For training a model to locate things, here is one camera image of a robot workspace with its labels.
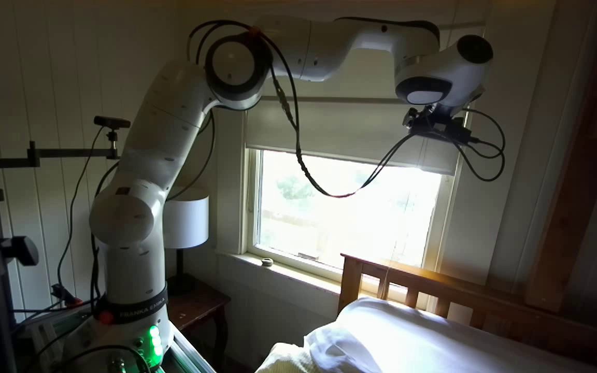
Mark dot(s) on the white shade table lamp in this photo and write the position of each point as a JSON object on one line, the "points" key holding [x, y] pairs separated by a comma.
{"points": [[187, 220]]}

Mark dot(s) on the wooden bed headboard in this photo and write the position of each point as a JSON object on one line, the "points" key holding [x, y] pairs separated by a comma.
{"points": [[466, 294]]}

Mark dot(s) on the beige roman shade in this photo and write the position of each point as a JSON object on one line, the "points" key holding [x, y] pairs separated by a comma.
{"points": [[333, 128]]}

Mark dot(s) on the cream blanket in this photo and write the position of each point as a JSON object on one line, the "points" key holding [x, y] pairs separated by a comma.
{"points": [[311, 354]]}

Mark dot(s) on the wooden bunk bed frame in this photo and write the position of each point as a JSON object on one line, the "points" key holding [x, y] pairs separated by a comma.
{"points": [[575, 180]]}

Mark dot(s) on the black round knob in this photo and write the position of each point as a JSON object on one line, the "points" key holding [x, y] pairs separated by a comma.
{"points": [[22, 250]]}

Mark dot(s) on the small object on sill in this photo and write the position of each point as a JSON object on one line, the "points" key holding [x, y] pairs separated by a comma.
{"points": [[269, 263]]}

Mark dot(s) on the white sheeted mattress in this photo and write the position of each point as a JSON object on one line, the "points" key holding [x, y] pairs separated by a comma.
{"points": [[451, 338]]}

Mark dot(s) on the white framed window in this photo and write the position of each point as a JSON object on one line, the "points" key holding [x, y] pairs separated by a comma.
{"points": [[340, 220]]}

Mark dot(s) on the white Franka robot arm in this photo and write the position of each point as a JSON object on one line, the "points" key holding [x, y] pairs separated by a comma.
{"points": [[166, 131]]}

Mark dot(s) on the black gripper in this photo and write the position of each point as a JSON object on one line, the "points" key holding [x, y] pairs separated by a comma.
{"points": [[426, 123]]}

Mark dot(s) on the small black webcam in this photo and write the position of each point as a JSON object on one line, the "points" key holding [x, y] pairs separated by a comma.
{"points": [[113, 123]]}

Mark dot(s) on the dark wooden nightstand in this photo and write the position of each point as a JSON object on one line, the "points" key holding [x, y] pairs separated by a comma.
{"points": [[192, 304]]}

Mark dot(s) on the black clamp bar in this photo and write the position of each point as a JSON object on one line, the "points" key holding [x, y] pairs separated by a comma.
{"points": [[56, 155]]}

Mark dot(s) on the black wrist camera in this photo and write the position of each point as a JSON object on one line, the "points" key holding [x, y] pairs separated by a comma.
{"points": [[463, 135]]}

